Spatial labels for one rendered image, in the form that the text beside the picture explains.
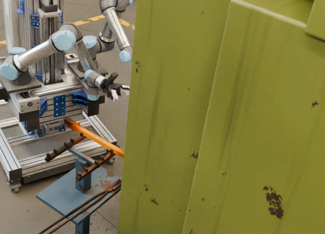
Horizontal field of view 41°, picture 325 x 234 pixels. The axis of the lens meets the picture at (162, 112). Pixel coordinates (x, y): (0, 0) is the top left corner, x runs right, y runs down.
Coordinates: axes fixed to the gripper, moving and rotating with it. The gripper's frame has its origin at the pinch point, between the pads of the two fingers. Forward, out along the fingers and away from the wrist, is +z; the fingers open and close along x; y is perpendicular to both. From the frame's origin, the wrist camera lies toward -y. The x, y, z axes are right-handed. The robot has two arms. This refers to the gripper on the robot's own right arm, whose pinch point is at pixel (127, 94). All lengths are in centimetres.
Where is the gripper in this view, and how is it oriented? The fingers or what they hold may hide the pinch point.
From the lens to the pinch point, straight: 261.4
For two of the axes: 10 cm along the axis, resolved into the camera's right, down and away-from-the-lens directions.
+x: -6.5, 3.6, -6.7
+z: 7.5, 4.3, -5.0
